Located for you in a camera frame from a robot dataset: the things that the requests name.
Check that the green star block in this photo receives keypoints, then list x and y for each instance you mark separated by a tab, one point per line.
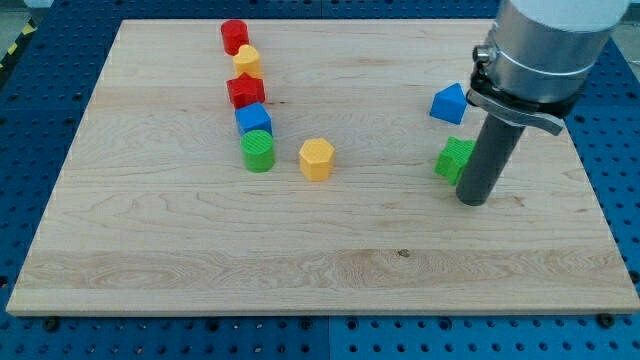
453	159

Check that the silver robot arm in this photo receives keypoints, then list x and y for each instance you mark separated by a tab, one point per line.
537	55

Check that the red star block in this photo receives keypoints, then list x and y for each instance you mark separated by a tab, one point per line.
245	90

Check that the yellow hexagon block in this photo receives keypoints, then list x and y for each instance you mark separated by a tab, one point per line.
317	158

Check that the green cylinder block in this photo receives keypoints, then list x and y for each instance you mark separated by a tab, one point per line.
258	151

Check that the blue cube block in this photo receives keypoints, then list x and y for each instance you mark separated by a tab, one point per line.
253	117

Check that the yellow heart block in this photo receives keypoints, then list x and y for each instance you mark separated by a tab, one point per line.
248	61

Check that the red cylinder block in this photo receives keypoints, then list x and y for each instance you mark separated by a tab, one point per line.
234	34

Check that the light wooden board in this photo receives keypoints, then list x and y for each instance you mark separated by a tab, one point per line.
155	214

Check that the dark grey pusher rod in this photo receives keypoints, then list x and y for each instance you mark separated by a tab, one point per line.
492	151

